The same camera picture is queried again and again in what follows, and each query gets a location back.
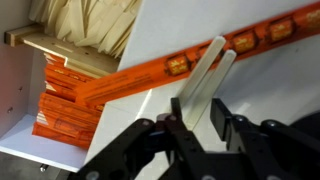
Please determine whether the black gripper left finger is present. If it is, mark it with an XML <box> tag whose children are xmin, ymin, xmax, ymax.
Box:
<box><xmin>156</xmin><ymin>98</ymin><xmax>206</xmax><ymax>180</ymax></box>

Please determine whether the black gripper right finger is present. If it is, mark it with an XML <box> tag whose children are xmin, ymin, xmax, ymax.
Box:
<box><xmin>210</xmin><ymin>98</ymin><xmax>266</xmax><ymax>180</ymax></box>

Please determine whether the orange chopstick packet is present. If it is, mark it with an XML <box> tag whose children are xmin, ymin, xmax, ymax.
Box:
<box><xmin>76</xmin><ymin>1</ymin><xmax>320</xmax><ymax>108</ymax></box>

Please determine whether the wooden drawer divider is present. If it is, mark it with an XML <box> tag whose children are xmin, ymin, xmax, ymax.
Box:
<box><xmin>4</xmin><ymin>24</ymin><xmax>119</xmax><ymax>78</ymax></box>

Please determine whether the white open drawer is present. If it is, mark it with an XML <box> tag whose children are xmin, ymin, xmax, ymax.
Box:
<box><xmin>0</xmin><ymin>0</ymin><xmax>87</xmax><ymax>172</ymax></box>

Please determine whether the orange chopstick packets pile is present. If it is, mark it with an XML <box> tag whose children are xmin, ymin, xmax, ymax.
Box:
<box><xmin>32</xmin><ymin>53</ymin><xmax>103</xmax><ymax>149</ymax></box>

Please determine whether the white chopstick packets pile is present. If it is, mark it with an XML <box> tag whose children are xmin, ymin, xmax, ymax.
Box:
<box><xmin>29</xmin><ymin>0</ymin><xmax>143</xmax><ymax>58</ymax></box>

